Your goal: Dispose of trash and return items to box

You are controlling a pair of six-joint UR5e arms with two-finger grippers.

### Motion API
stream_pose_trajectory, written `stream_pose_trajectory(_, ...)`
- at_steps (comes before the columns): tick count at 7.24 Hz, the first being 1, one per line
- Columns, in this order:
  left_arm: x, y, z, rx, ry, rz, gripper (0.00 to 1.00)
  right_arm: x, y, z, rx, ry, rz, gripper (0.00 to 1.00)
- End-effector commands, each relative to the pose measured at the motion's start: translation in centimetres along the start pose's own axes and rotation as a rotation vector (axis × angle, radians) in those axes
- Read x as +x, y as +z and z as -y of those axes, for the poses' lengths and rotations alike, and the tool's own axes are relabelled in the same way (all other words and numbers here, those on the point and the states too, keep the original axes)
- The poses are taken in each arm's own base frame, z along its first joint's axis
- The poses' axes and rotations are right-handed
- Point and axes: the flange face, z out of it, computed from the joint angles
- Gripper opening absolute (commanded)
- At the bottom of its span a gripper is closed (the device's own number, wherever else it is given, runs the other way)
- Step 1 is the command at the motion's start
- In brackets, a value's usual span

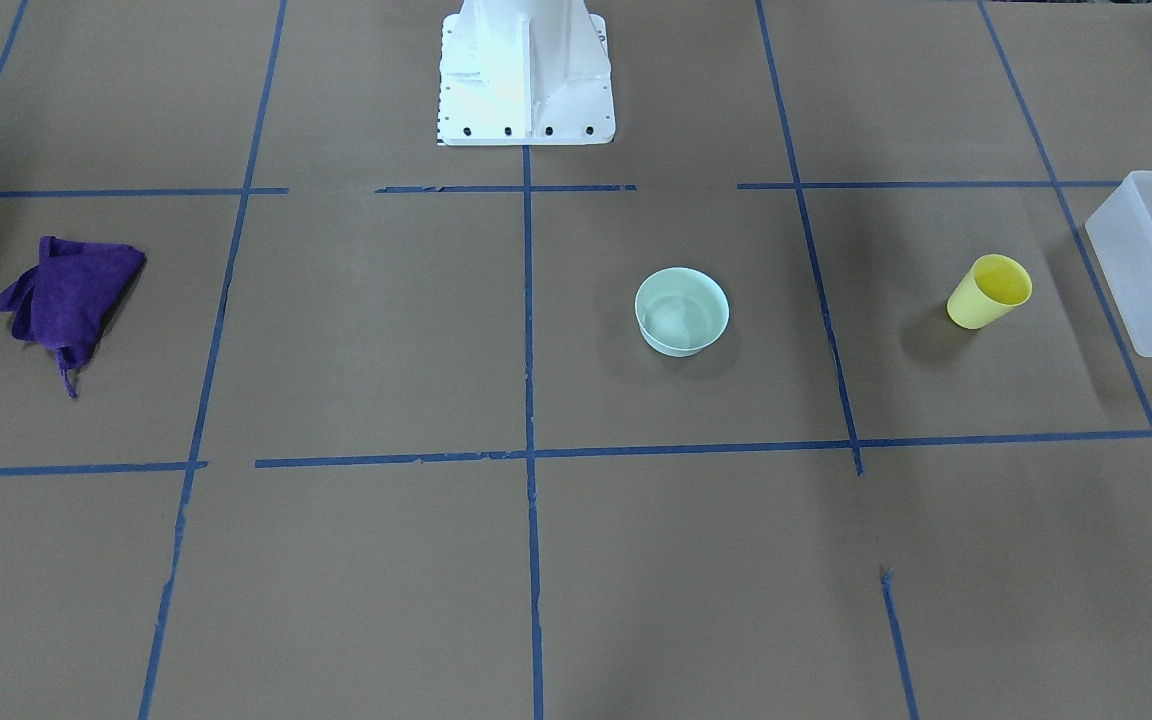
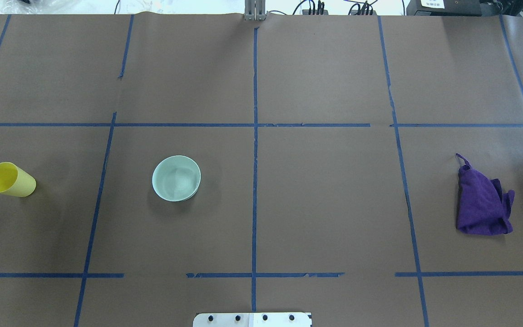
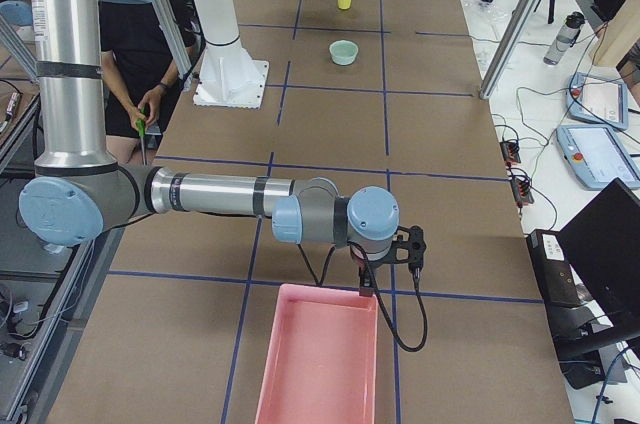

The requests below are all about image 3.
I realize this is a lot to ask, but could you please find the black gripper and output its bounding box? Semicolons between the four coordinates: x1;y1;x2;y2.
349;226;426;297

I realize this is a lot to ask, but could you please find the mint green bowl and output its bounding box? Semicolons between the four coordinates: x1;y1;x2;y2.
329;40;359;66

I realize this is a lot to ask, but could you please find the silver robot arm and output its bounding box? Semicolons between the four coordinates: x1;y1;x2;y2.
19;0;426;295

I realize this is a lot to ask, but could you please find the black box device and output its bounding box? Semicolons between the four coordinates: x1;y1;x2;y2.
526;229;587;308

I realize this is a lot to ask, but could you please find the pink plastic bin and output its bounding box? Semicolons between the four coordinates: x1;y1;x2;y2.
255;284;378;423

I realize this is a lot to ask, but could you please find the black monitor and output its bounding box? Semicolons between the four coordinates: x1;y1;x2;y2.
557;178;639;321

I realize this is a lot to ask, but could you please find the white pillar with base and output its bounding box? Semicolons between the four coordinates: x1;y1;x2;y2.
194;0;269;109

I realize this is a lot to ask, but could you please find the near teach pendant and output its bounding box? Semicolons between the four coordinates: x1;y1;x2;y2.
556;124;639;190

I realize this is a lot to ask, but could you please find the teach pendant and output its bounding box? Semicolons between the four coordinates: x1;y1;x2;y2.
566;72;629;131
556;124;639;190

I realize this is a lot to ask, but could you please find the far teach pendant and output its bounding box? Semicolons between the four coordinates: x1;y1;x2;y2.
566;72;629;131

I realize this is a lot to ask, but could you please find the seated person in black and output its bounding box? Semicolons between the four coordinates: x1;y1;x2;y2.
99;2;182;164

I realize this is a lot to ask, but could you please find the clear water bottle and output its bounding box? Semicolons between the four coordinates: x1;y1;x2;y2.
543;11;585;66

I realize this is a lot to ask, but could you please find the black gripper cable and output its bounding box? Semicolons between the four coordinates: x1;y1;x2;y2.
297;241;428;352

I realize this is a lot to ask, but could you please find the aluminium frame post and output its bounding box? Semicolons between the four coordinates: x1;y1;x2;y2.
479;0;538;100

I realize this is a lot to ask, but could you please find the green handled tool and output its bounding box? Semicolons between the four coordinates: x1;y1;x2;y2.
136;118;148;165

